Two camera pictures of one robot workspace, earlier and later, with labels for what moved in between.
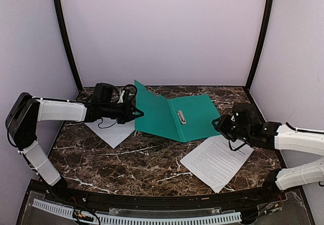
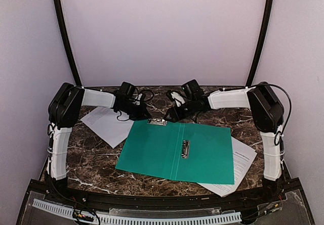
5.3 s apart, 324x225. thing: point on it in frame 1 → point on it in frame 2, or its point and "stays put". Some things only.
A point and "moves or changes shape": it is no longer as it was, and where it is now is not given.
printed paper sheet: [214, 162] → [243, 155]
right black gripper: [224, 125] → [180, 111]
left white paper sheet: [113, 135] stays put
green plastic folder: [185, 119] moves or changes shape
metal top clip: [151, 89] → [157, 122]
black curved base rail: [132, 200] stays put
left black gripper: [131, 113] → [135, 109]
